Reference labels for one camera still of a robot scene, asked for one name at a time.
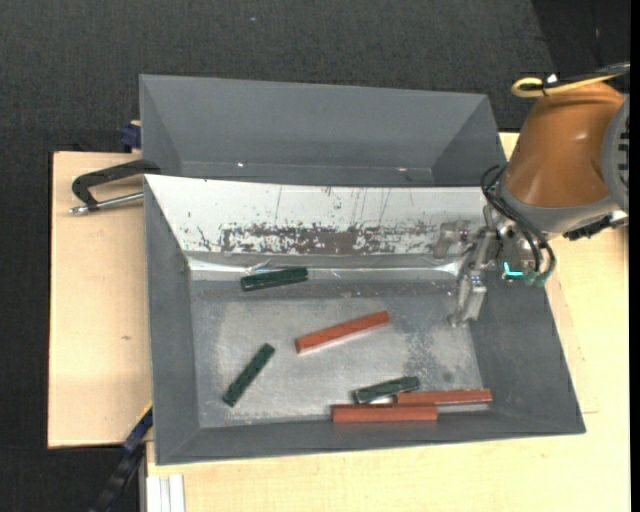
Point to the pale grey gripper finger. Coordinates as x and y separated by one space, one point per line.
476 302
460 300

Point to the red-brown flat block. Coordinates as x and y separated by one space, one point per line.
342 332
450 396
384 414

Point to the dark green flat block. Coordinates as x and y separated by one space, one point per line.
386 390
274 278
249 374

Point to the grey metal bin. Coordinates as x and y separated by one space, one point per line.
320 125

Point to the pale wood flat board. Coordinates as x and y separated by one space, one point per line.
95 300

